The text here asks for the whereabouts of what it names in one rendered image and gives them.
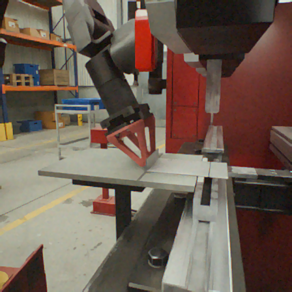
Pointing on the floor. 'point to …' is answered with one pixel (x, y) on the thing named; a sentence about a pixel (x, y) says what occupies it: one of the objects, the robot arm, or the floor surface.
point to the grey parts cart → (79, 139)
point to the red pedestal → (100, 208)
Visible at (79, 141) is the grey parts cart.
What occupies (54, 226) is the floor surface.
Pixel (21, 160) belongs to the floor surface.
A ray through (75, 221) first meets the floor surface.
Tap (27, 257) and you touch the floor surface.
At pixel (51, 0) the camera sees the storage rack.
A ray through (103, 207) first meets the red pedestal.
